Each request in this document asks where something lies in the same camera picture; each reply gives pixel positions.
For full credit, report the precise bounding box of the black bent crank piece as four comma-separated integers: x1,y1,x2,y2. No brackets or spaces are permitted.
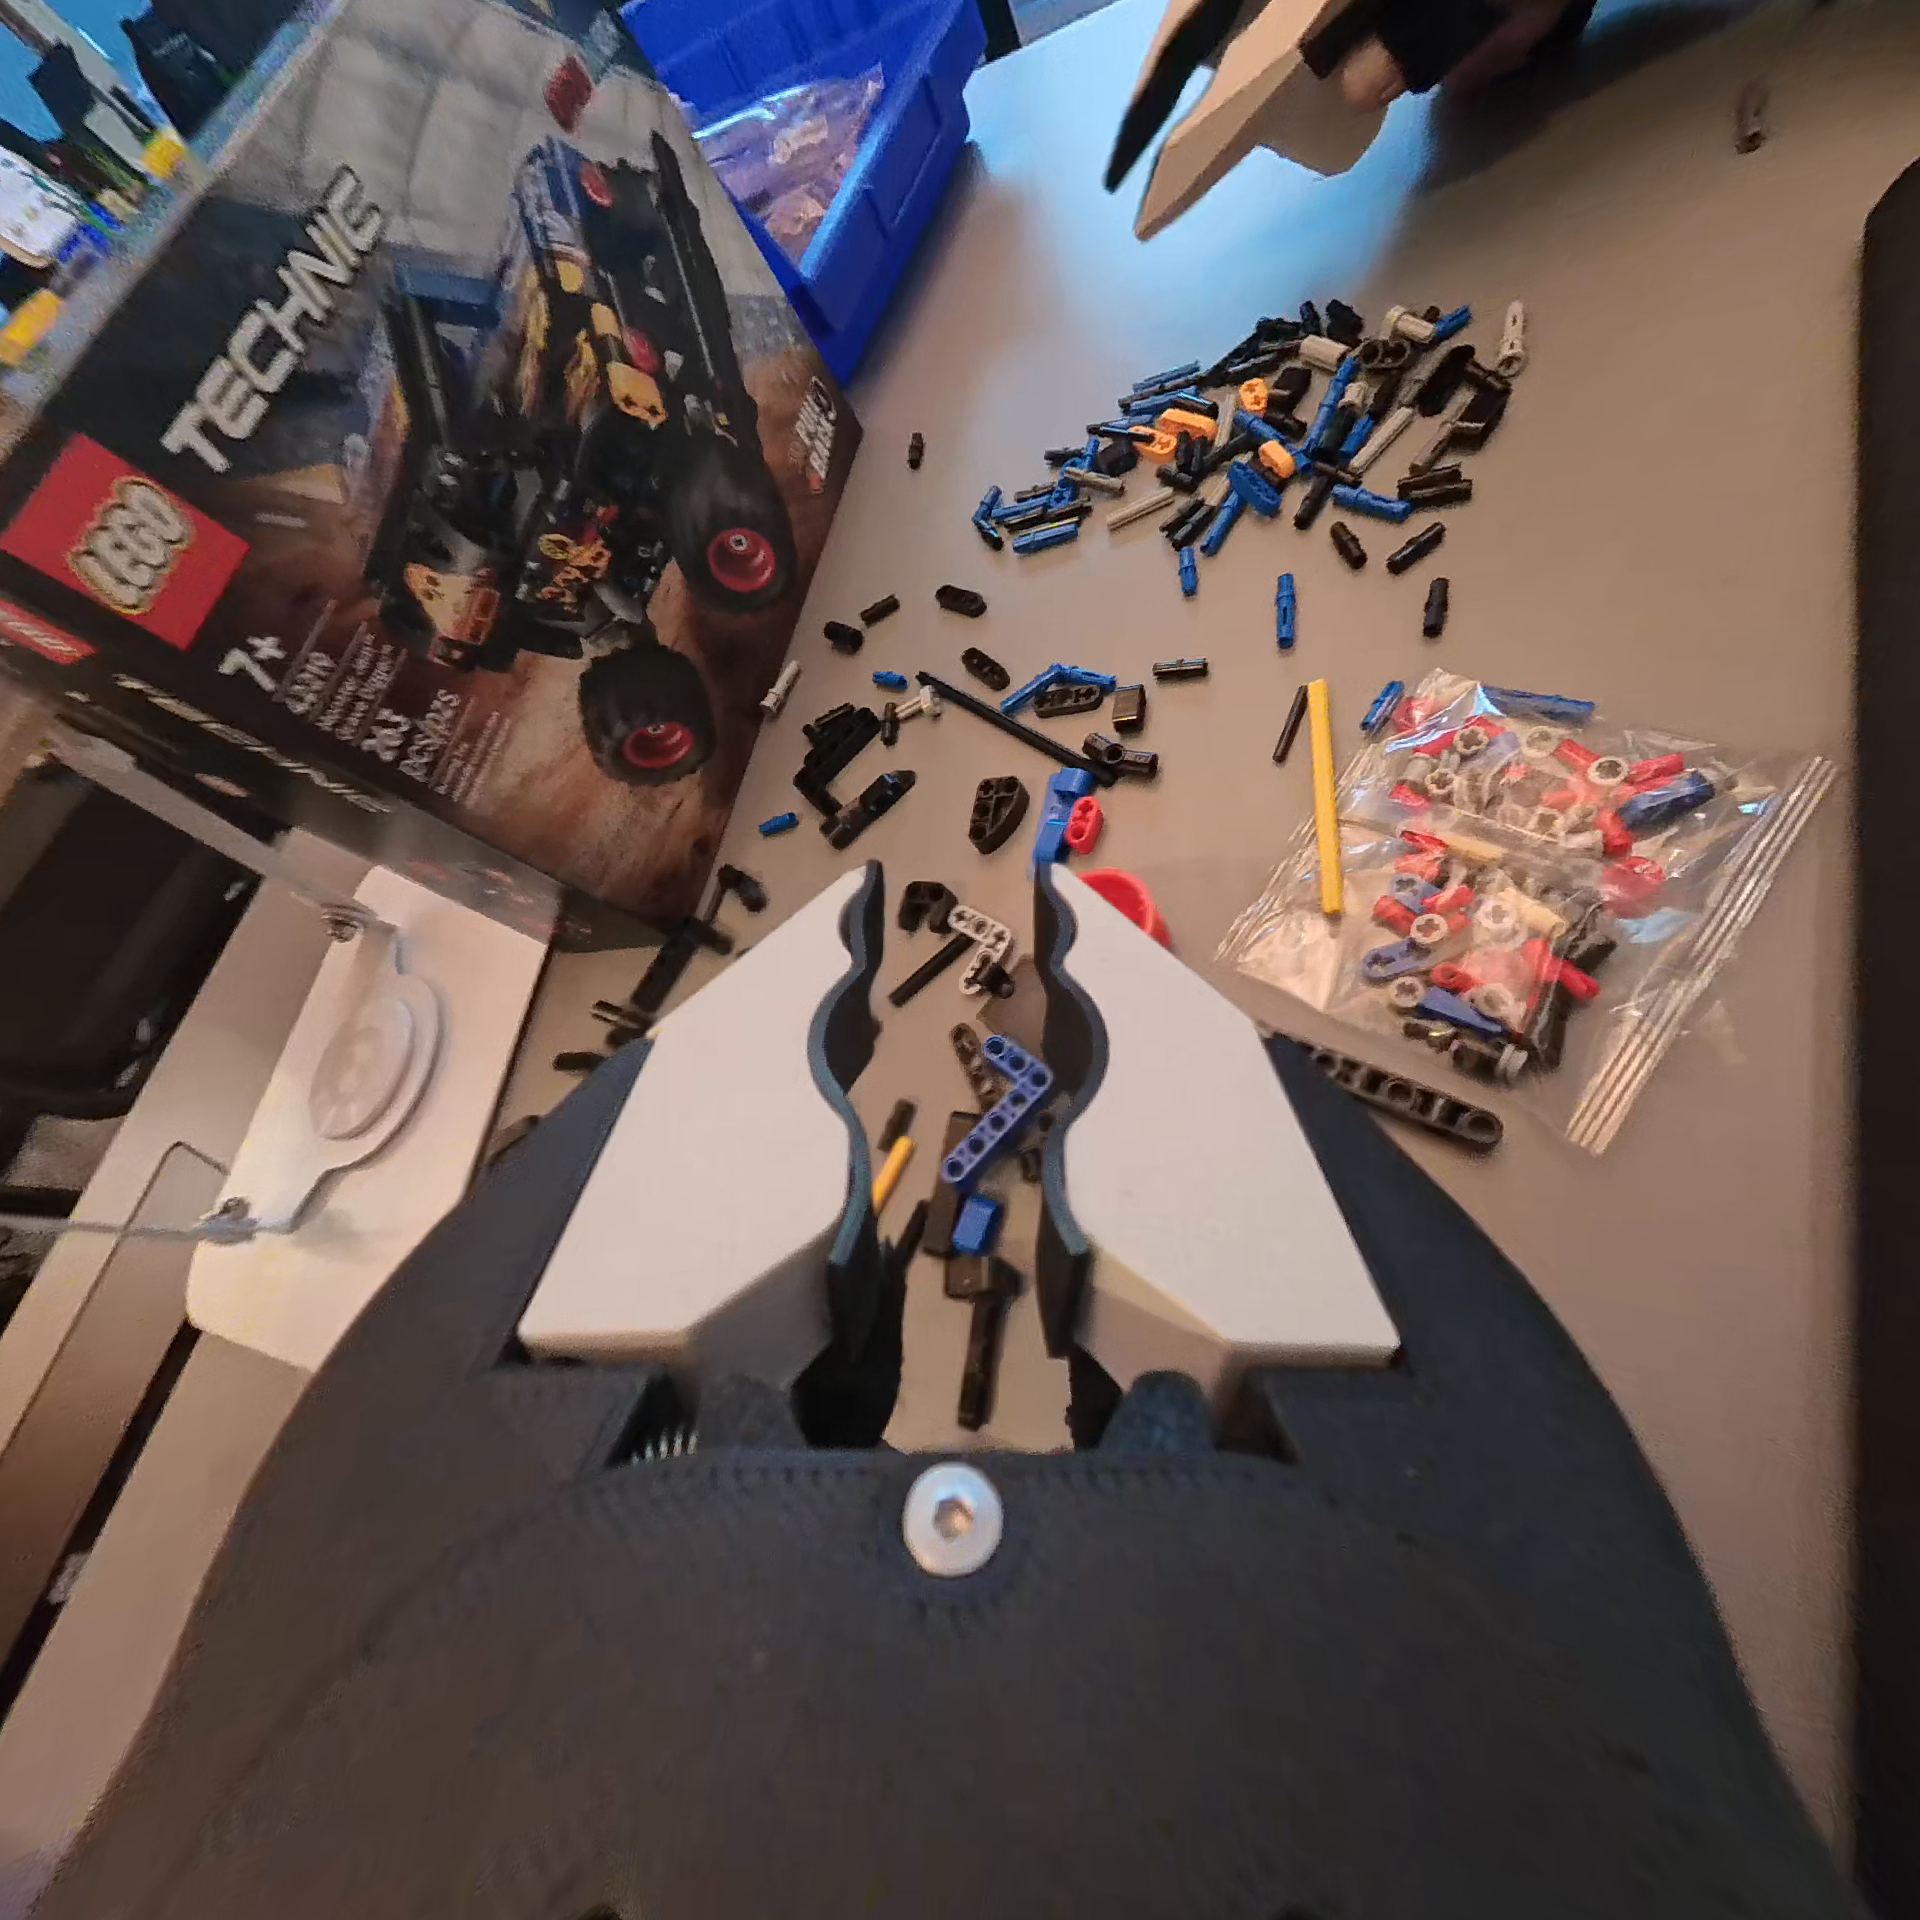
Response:
692,864,770,960

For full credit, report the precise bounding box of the long yellow axle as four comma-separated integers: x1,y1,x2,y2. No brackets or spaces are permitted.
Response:
1306,679,1349,920

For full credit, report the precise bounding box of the clear plastic bag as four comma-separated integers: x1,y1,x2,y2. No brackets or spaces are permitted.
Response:
697,69,890,271

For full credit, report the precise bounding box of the black dimpled pad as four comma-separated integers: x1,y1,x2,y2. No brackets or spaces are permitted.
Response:
1856,151,1920,1920

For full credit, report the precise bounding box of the clear bag of mixed parts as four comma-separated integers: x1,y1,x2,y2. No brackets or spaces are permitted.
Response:
1215,671,1837,1155

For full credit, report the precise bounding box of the blue curved slope piece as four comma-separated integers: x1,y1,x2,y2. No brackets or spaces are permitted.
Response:
1031,763,1103,882

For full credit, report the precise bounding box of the long black axle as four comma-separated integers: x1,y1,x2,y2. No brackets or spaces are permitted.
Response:
915,671,1124,779

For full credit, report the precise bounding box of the black toy set box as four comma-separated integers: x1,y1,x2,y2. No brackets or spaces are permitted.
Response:
0,0,869,953

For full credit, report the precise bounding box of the white booklet stand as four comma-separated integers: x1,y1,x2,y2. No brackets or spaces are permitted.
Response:
0,864,558,1376

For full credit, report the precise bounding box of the blue angled beam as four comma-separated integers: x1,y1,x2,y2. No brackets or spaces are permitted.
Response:
942,1031,1057,1190

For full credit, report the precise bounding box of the red toy wheel hub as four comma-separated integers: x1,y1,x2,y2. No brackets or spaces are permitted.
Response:
1079,866,1173,950

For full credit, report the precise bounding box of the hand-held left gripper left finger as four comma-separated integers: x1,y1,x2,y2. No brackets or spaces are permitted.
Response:
512,858,908,1452

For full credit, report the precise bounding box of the pile of small connector pins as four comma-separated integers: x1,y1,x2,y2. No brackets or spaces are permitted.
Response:
967,299,1531,650

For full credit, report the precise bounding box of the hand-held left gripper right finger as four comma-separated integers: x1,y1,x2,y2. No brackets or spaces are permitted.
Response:
1031,864,1405,1452

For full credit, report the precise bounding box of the long black beam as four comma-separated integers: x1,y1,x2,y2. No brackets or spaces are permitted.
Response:
1265,1025,1505,1154

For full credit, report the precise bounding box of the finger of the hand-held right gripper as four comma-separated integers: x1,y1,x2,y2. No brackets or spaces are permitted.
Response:
1103,0,1251,192
1136,0,1405,241

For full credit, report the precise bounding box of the blue plastic bin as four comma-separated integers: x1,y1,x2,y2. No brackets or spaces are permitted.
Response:
617,0,992,390

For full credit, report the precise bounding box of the black beam with blue pin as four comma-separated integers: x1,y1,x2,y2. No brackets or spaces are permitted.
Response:
795,701,921,856

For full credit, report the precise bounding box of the black T-shaped axle piece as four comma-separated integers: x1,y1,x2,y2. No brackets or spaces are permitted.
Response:
942,1253,1030,1432

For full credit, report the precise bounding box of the person's right hand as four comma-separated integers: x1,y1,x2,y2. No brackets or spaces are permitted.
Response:
1339,27,1571,110

